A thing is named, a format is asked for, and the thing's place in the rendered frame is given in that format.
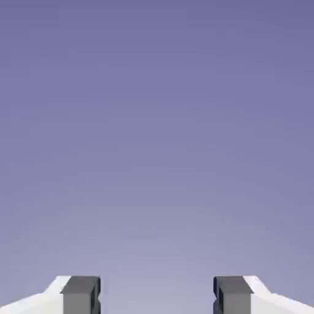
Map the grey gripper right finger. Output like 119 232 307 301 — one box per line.
212 275 314 314

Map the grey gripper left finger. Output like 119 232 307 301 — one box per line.
0 275 102 314

